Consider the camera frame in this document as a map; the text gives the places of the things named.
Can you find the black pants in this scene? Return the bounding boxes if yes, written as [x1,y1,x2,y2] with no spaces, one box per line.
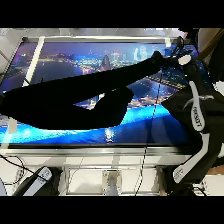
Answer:
[0,51,166,131]

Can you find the black cable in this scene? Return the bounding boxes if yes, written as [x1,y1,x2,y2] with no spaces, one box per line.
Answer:
[134,70,164,197]
[0,153,36,186]

